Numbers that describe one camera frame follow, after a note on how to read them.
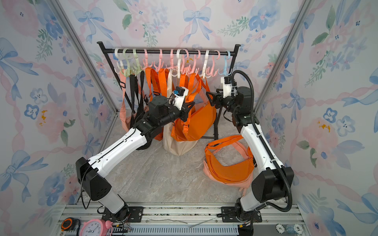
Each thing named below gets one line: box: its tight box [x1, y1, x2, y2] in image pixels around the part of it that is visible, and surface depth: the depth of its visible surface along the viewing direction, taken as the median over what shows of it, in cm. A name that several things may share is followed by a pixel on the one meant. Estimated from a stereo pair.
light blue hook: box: [218, 50, 233, 77], surface depth 70 cm
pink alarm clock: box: [79, 218, 114, 236], surface depth 70 cm
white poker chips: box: [275, 223, 304, 236], surface depth 70 cm
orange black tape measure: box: [60, 217, 81, 232], surface depth 71 cm
